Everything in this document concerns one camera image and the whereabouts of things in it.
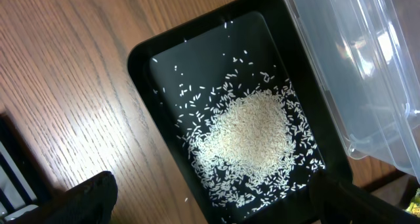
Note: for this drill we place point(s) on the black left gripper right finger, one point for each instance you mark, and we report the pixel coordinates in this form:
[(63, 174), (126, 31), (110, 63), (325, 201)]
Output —
[(336, 201)]

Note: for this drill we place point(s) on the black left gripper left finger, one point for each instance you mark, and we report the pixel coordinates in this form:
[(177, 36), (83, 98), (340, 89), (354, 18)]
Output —
[(92, 201)]

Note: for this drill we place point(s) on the white rice pile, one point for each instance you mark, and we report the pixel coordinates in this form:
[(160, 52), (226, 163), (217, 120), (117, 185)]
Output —
[(249, 144)]

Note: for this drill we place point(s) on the yellow green snack wrapper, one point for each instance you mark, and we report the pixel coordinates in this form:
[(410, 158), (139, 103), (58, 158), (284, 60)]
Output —
[(414, 205)]

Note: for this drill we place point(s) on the black waste tray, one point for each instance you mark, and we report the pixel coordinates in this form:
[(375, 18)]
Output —
[(196, 54)]

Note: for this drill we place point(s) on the clear plastic bin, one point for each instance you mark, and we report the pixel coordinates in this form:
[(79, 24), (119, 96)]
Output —
[(359, 55)]

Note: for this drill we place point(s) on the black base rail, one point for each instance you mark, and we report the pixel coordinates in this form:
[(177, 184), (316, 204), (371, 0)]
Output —
[(23, 186)]

